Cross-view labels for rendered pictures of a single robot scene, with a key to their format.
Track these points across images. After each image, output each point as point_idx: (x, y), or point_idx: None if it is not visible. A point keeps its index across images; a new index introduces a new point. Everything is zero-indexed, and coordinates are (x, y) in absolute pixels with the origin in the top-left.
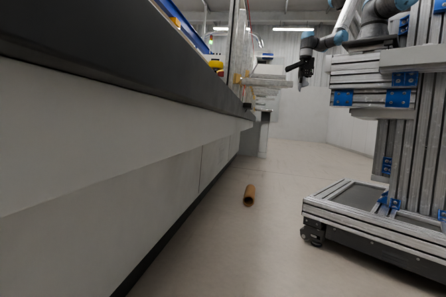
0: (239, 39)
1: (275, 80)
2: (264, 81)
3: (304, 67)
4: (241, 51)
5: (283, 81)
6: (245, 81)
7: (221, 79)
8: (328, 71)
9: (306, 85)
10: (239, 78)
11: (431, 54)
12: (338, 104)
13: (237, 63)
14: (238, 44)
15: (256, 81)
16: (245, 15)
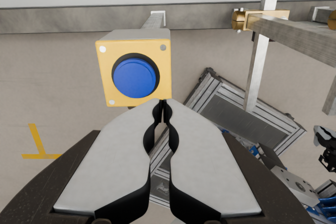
0: (279, 33)
1: (249, 87)
2: (251, 69)
3: (332, 156)
4: (265, 34)
5: (247, 98)
6: (256, 37)
7: (56, 32)
8: (270, 169)
9: (314, 140)
10: (233, 27)
11: (179, 222)
12: (250, 149)
13: (255, 24)
14: (273, 28)
15: (253, 56)
16: (319, 60)
